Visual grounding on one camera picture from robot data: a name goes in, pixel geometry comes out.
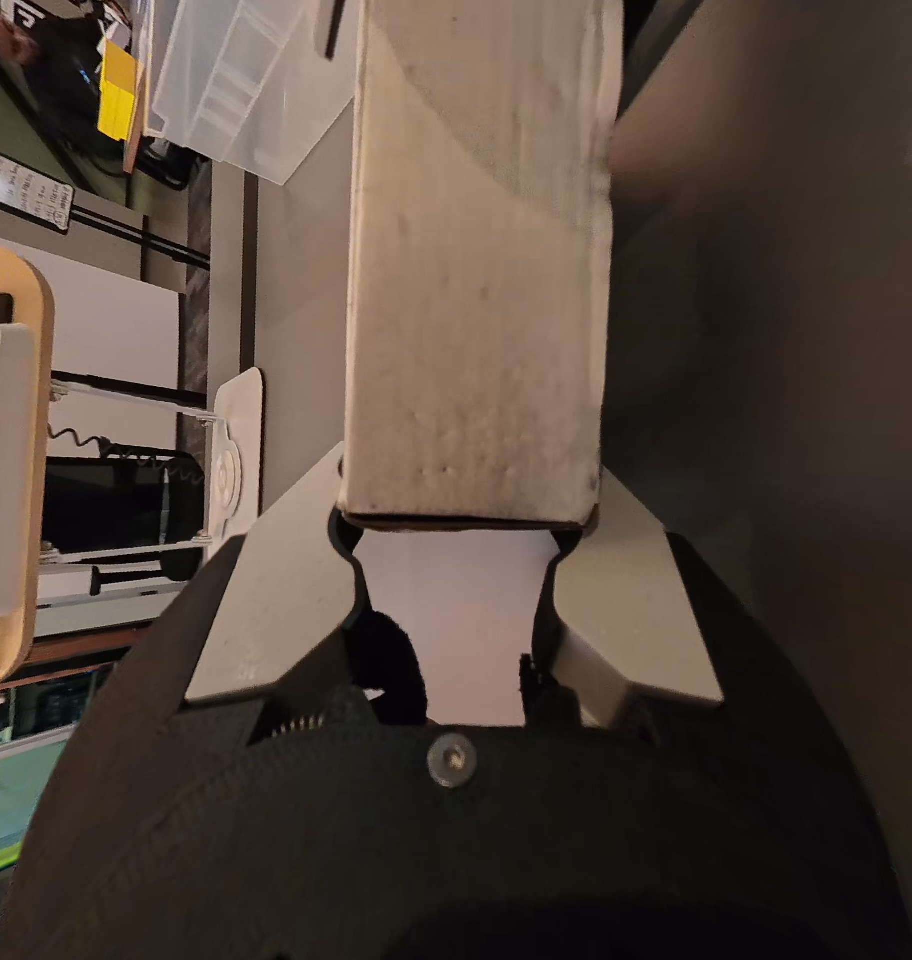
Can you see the white printed sign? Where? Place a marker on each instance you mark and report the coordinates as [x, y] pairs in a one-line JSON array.
[[21, 187]]

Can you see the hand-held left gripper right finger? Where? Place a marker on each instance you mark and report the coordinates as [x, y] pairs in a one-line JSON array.
[[636, 600]]

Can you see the white instruction sheet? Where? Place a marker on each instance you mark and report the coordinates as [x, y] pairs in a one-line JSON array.
[[6, 465]]

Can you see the clear plastic bin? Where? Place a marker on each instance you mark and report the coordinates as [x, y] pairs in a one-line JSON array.
[[246, 82]]

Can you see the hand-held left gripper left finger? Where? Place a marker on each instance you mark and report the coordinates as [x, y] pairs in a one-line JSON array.
[[276, 600]]

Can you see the white partition panel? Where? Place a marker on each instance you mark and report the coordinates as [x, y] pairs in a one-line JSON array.
[[118, 330]]

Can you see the wooden instruction board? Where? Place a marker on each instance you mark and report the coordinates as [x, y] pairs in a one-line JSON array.
[[40, 300]]

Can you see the yellow storage bin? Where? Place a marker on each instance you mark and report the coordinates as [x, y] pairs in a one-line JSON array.
[[118, 90]]

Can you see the brown wooden beam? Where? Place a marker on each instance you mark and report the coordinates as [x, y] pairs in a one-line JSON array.
[[73, 652]]

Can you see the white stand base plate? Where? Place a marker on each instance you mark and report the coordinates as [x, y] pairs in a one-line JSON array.
[[246, 420]]

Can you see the white cardboard box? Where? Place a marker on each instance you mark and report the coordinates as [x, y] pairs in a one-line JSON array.
[[478, 300]]

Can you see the clear acrylic rod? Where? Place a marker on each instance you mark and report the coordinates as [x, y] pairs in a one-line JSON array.
[[118, 551], [133, 401]]

